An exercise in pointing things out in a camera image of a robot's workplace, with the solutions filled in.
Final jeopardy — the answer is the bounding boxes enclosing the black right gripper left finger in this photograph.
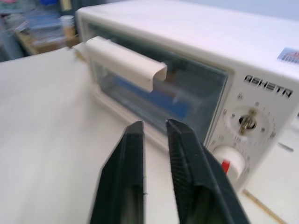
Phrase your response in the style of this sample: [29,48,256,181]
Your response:
[90,120,147,224]

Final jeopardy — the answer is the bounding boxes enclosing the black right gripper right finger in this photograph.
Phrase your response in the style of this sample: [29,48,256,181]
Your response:
[165,119,251,224]

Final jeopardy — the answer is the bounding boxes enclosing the glass oven door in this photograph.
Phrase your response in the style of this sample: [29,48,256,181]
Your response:
[80,17,234,147]

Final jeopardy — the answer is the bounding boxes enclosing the white toaster oven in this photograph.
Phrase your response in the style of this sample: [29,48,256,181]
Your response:
[75,0,299,190]

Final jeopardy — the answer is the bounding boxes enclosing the white timer knob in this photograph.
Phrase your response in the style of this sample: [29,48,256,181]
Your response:
[213,145,246,182]

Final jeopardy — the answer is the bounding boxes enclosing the metal temperature dial stem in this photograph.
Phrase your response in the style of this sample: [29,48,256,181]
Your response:
[238,109,258,136]

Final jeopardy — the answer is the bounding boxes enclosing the blue sticker label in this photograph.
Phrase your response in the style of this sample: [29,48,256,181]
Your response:
[277,47,299,63]

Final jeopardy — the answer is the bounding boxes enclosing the white oven door handle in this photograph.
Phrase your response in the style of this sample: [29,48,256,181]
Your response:
[85,36,168,92]

